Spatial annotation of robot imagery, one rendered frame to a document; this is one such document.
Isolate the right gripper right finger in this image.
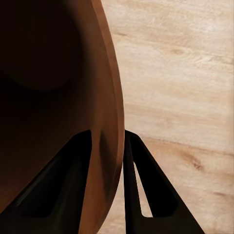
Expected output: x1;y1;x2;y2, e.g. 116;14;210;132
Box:
123;130;205;234

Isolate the trash can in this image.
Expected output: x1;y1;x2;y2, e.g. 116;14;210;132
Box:
0;0;125;234

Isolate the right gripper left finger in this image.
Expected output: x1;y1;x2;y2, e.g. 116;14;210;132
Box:
0;130;92;234

